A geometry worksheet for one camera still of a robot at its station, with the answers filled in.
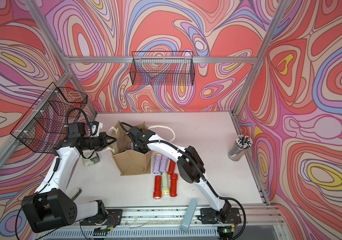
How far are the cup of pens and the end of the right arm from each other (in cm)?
51

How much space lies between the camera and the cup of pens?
820 millimetres

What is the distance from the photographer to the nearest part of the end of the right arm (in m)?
0.65
